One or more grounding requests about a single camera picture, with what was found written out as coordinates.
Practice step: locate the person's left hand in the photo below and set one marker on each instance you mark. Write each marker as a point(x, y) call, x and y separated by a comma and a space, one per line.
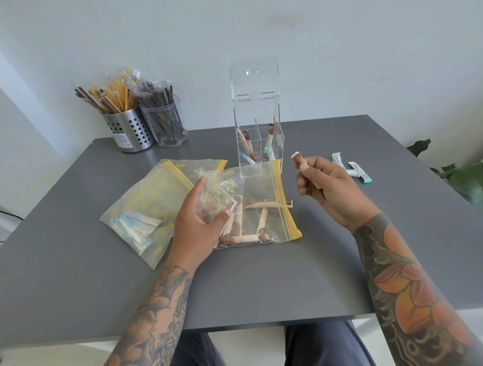
point(190, 230)

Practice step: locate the person's right hand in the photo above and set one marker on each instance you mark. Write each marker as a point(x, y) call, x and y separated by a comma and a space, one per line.
point(336, 192)

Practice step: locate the person's left thumb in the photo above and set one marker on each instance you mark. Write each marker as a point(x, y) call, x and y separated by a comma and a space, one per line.
point(222, 223)

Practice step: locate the person's right thumb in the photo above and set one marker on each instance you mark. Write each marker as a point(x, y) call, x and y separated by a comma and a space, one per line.
point(304, 168)

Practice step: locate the brown sugar stick packet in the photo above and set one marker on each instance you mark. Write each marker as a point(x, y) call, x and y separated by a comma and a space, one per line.
point(239, 215)
point(264, 204)
point(230, 222)
point(244, 138)
point(271, 134)
point(263, 221)
point(296, 157)
point(245, 238)

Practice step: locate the clear yellow-zip bag of sticks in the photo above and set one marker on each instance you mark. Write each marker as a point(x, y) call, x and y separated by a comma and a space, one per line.
point(260, 196)

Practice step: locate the person's right forearm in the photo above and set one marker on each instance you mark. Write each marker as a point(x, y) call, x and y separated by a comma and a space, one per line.
point(407, 294)

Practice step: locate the person's left forearm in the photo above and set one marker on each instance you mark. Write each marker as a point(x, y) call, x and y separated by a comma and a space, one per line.
point(156, 316)

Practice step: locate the clear acrylic dispenser box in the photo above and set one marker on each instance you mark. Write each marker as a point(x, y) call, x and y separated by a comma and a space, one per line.
point(256, 109)

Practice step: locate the clear yellow-zip bag of packets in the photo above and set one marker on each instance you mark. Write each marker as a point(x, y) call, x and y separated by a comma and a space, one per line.
point(151, 196)

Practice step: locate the pile of white teal packets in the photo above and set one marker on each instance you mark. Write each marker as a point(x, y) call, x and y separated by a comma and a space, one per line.
point(136, 226)

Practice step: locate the clear plastic cup holder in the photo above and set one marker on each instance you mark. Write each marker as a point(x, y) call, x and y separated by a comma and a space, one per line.
point(166, 126)

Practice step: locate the perforated metal utensil holder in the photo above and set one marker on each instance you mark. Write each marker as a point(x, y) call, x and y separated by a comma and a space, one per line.
point(130, 130)

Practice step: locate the bundle of dark wrapped stirrers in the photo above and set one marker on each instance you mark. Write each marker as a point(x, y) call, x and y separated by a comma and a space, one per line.
point(160, 100)

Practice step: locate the green leafy plant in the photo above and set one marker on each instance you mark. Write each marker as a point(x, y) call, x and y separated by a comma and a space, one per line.
point(462, 177)

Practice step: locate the dark blue trousers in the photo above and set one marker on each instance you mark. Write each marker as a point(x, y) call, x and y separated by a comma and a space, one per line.
point(324, 345)

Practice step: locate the bundle of yellow brown stirrers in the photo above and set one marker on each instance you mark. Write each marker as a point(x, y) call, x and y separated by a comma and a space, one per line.
point(109, 96)

